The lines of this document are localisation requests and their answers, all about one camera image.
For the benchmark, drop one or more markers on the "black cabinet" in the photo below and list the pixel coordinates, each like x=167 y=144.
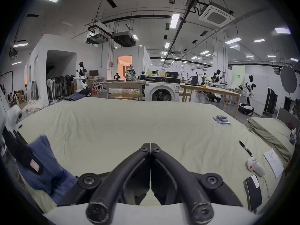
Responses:
x=270 y=101

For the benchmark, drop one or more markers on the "white table with monitor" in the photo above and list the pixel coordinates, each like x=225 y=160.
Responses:
x=95 y=78

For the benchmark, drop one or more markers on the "white hand controller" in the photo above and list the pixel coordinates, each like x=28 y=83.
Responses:
x=254 y=165

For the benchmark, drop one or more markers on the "blue jeans cloth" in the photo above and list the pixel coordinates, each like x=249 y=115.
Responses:
x=73 y=97

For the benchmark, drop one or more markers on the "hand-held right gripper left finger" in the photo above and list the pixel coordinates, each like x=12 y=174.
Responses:
x=121 y=172

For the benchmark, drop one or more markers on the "black pen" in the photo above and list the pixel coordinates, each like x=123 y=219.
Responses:
x=246 y=148

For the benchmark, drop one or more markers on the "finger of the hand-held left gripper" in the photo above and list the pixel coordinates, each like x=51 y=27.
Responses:
x=25 y=153

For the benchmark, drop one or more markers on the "long wooden table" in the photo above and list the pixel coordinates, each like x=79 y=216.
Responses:
x=211 y=90

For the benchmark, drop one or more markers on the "pile of white cloths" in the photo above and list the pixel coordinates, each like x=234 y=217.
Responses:
x=35 y=105

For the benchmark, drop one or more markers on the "row of blue batteries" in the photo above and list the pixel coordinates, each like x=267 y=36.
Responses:
x=221 y=120

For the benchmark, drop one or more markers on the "row of standing fans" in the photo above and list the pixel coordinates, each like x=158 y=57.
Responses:
x=58 y=85

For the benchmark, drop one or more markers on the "black phone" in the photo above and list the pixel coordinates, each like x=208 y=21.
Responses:
x=253 y=193

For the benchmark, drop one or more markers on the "grey padded headboard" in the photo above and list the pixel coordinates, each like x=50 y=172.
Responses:
x=287 y=116

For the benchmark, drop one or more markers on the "round grey reflector on stand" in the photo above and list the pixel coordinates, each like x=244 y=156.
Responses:
x=288 y=78

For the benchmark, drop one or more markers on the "dark blue shirt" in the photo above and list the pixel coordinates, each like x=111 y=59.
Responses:
x=50 y=174

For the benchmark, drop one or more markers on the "white paper sheet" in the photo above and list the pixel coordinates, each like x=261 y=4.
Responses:
x=273 y=163

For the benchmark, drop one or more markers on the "wooden table with backpack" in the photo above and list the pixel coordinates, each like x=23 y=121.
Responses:
x=126 y=81

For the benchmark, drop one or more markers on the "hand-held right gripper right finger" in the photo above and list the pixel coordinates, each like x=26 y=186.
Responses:
x=180 y=174

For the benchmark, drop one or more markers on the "white and black humanoid robot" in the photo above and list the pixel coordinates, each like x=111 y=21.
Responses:
x=82 y=78
x=248 y=90
x=216 y=78

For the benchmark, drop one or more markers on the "round wooden table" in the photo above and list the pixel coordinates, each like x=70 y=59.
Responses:
x=124 y=95

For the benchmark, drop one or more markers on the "white washing machine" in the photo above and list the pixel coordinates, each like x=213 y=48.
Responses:
x=161 y=89

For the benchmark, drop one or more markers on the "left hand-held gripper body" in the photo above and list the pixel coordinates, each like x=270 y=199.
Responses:
x=13 y=116

